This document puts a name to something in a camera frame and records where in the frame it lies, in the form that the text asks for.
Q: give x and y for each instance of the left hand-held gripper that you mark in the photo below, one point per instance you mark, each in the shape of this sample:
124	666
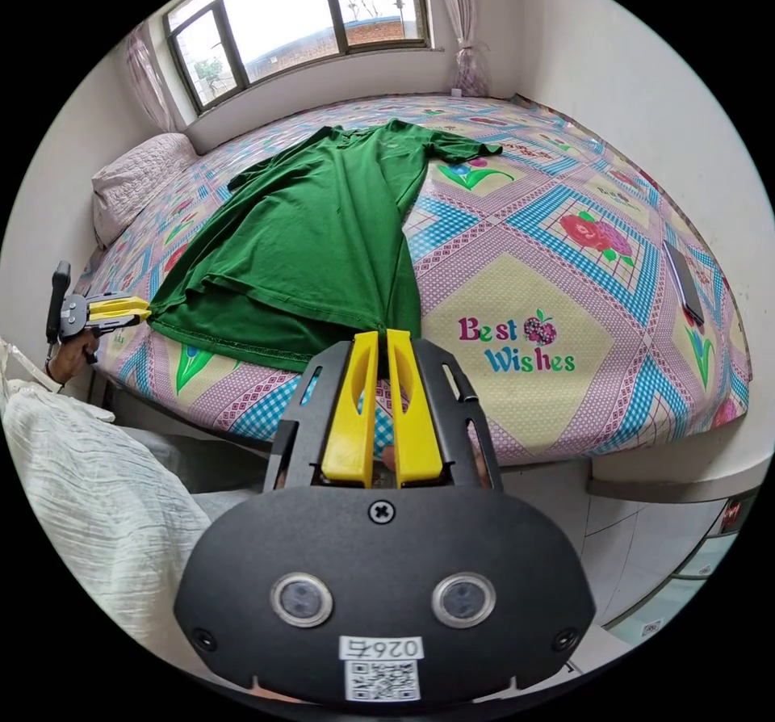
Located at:
75	314

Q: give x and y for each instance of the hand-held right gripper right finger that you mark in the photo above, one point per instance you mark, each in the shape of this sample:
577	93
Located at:
415	425

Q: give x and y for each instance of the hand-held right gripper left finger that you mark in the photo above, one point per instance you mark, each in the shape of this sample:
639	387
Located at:
351	419

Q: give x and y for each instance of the green t-shirt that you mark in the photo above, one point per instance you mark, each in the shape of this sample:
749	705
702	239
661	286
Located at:
303	237

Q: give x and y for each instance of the person's right hand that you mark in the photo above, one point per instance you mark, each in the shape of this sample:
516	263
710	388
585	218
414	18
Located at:
388	460

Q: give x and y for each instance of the person's left hand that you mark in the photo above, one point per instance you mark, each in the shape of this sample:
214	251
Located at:
69	360

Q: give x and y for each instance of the pale quilted pillow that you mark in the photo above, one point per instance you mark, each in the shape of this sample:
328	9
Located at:
136	186

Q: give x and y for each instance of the person's body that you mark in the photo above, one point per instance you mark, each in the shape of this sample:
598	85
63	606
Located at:
91	492

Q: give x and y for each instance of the bed with flower print sheet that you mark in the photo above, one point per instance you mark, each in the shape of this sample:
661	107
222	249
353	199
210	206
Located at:
545	286

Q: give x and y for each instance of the sheer pink curtain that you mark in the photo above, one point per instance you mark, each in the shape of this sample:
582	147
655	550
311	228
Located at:
466	37
150	83

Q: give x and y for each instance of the black smartphone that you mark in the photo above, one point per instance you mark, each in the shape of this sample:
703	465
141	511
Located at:
684	280

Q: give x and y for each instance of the window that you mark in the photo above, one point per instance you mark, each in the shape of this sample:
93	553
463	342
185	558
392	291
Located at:
290	19

